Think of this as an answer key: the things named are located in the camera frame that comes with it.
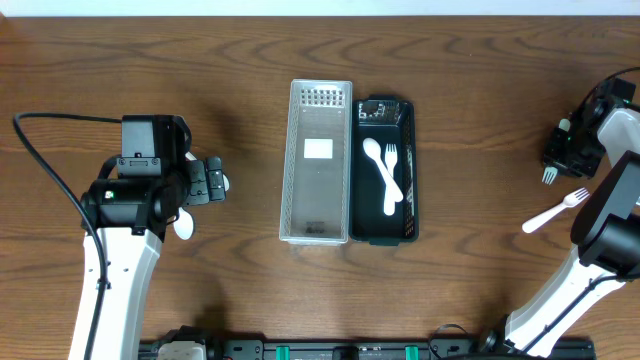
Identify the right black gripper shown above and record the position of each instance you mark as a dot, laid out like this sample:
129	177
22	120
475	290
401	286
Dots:
557	157

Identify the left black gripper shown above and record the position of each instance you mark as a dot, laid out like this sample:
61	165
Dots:
201	181

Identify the white plastic spoon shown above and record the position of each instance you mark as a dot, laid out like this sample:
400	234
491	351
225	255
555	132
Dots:
373	150
184	224
191	157

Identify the white plastic fork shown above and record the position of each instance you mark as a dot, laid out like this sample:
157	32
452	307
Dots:
550	172
390	195
571	200

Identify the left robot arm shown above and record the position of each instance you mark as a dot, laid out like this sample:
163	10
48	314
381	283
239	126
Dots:
136	196

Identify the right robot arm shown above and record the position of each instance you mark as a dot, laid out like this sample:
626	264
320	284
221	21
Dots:
604	255

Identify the white perforated plastic basket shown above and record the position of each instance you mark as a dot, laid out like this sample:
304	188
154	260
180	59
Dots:
316	179

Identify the black perforated plastic basket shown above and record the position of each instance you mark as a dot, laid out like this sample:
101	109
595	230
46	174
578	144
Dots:
374	219

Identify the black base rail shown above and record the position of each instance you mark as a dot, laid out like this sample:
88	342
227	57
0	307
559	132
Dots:
193	343

